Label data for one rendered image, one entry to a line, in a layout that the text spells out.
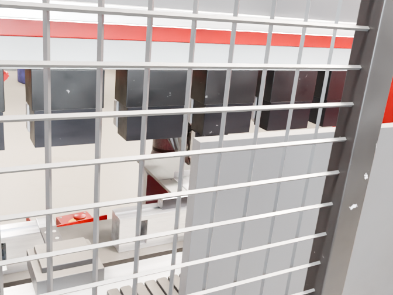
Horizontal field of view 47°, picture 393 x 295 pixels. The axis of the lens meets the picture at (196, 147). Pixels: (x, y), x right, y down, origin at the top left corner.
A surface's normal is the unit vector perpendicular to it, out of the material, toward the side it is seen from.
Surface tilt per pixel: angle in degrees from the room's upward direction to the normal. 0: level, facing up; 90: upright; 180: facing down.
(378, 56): 90
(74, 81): 90
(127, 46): 90
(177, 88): 90
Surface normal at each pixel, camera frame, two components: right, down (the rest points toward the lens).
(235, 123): 0.47, 0.33
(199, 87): -0.88, 0.07
